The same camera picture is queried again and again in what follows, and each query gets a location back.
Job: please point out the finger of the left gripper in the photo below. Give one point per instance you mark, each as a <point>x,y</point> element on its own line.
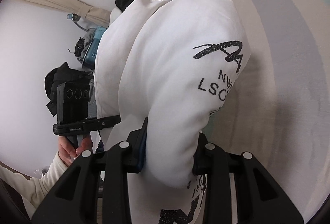
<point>110,121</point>

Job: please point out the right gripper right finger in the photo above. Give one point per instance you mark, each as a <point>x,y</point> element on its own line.
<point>259,198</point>

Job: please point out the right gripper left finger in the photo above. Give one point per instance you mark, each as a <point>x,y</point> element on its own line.
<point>93,180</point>

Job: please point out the white and navy hoodie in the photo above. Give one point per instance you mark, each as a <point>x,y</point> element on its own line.
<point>172,65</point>

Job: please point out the cream sleeved left forearm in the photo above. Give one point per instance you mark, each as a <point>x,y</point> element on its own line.
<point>34,190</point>

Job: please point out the grey clothes on suitcase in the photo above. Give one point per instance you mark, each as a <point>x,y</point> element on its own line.
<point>82,45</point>

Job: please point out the person's left hand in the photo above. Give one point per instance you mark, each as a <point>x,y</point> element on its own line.
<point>67,153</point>

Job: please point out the clear plastic bag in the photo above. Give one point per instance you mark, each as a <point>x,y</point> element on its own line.
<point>40,172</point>

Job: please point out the black backpack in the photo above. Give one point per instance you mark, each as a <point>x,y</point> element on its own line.
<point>60,78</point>

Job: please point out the teal ribbed suitcase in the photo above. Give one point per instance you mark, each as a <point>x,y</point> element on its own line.
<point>92,40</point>

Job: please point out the striped printed bed sheet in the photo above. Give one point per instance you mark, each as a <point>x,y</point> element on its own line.
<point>279,106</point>

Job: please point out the grey desk lamp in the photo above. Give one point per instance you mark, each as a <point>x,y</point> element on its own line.
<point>75,19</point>

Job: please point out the beige tied curtain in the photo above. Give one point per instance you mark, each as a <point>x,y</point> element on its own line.
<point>91,13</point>

